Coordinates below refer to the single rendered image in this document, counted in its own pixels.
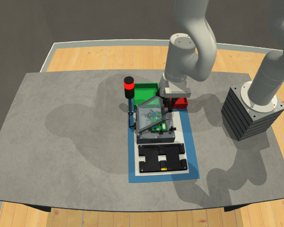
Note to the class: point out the green circuit board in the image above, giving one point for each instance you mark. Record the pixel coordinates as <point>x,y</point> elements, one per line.
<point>159,127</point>

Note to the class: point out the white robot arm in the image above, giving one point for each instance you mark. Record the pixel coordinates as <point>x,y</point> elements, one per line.
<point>182,59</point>

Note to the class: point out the red bin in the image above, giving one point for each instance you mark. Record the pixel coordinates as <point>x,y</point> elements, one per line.
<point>181,103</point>

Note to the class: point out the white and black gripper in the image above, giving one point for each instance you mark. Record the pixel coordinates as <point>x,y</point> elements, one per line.
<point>160,92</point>

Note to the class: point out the green open bin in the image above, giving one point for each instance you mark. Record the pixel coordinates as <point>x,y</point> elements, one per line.
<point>143,92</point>

